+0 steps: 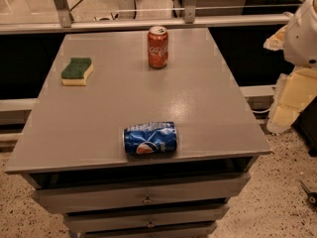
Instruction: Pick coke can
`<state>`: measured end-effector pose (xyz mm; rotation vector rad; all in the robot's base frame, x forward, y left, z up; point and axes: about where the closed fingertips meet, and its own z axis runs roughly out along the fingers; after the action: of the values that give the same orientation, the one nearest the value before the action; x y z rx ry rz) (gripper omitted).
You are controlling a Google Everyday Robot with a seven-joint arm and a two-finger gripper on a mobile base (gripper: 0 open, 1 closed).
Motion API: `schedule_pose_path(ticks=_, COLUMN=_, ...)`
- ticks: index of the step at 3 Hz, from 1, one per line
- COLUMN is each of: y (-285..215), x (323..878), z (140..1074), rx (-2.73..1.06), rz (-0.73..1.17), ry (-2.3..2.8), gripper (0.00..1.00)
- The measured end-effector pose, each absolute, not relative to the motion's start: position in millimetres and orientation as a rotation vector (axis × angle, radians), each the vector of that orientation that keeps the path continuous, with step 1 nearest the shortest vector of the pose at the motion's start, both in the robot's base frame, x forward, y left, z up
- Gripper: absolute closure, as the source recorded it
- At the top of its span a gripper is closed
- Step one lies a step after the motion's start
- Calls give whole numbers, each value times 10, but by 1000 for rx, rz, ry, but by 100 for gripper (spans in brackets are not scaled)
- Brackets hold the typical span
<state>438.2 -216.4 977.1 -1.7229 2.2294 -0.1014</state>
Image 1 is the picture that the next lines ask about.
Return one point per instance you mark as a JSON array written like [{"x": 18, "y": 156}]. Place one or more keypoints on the grey metal railing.
[{"x": 70, "y": 16}]

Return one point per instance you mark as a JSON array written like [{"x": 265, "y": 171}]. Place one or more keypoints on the red coke can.
[{"x": 157, "y": 46}]

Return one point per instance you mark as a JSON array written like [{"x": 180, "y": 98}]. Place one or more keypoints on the crushed blue pepsi can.
[{"x": 150, "y": 138}]

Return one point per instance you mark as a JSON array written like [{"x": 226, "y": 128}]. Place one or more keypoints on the green yellow sponge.
[{"x": 77, "y": 72}]

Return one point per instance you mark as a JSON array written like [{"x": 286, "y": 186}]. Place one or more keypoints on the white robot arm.
[{"x": 300, "y": 39}]

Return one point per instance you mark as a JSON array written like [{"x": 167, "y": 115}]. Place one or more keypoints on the black object on floor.
[{"x": 311, "y": 196}]

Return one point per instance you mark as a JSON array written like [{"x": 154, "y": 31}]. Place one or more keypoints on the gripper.
[{"x": 302, "y": 39}]

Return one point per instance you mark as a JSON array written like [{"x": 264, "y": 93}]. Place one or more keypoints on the grey drawer cabinet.
[{"x": 74, "y": 134}]

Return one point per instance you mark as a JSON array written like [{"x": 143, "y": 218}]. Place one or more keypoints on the grey drawer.
[
  {"x": 191, "y": 230},
  {"x": 148, "y": 218},
  {"x": 149, "y": 192}
]

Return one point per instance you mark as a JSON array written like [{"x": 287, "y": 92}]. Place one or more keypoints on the top grey drawer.
[{"x": 149, "y": 192}]

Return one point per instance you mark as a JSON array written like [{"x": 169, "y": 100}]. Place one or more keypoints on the middle grey drawer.
[{"x": 148, "y": 218}]

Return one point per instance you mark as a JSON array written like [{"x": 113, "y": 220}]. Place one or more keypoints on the bottom grey drawer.
[{"x": 191, "y": 230}]

